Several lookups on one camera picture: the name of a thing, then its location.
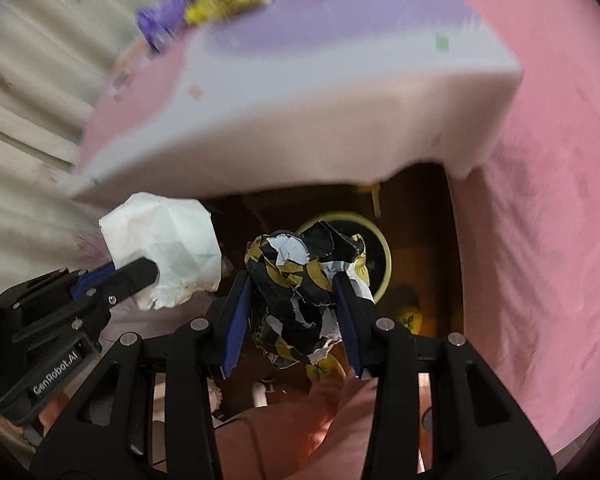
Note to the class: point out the person's pink pants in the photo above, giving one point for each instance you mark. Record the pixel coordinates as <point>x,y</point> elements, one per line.
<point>290,435</point>

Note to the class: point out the pink blanket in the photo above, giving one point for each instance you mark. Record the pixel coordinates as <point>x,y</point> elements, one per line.
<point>555,210</point>

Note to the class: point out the white pink tablecloth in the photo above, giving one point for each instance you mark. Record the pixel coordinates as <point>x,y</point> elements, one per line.
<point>305,85</point>

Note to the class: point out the wooden table leg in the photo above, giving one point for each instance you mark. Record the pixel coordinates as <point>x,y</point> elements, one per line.
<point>377,200</point>

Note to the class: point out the white tube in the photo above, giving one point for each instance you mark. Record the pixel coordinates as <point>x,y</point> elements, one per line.
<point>259,395</point>

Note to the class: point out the yellow slipper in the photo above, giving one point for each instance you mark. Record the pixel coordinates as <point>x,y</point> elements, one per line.
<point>325,371</point>
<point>407,317</point>

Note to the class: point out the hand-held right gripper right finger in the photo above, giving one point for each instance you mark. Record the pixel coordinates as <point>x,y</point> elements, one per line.
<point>347,320</point>

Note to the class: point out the purple wrapper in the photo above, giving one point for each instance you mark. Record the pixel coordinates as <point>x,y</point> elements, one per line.
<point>160,20</point>

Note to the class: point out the person's left hand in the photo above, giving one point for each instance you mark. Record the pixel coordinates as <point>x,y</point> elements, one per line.
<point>52,410</point>

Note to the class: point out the white tissue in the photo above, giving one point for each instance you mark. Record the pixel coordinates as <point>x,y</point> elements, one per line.
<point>170,240</point>

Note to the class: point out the white floral curtain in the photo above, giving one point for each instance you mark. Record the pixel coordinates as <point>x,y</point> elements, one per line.
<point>40,60</point>

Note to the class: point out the round yellow-rimmed bin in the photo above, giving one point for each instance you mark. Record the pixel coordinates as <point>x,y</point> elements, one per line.
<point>378,255</point>

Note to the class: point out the grey fluffy cloth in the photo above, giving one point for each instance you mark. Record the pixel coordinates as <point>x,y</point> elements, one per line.
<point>215,395</point>

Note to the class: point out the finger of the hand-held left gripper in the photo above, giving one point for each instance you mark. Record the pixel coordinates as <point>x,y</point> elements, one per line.
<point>95,277</point>
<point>135,275</point>

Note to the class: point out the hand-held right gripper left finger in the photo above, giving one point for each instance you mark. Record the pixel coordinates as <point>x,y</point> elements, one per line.
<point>235,330</point>

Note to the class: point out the black yellow wrapper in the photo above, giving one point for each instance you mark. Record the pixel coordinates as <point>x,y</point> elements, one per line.
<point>290,280</point>

